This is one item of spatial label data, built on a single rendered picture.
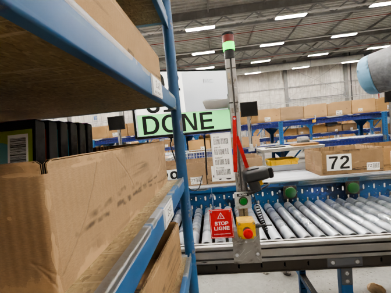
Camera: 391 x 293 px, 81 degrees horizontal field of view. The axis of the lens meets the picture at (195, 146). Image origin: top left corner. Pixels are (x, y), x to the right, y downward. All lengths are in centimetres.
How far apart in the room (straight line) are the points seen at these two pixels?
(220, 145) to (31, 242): 85
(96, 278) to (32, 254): 5
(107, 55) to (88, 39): 3
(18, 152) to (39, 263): 12
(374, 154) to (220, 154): 120
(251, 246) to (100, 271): 92
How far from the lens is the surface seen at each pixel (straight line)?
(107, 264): 24
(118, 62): 24
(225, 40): 106
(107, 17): 34
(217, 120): 109
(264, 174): 96
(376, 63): 103
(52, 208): 20
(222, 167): 99
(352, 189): 178
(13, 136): 29
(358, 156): 186
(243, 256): 113
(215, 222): 105
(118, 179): 30
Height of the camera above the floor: 125
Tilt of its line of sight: 3 degrees down
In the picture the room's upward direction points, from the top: 6 degrees counter-clockwise
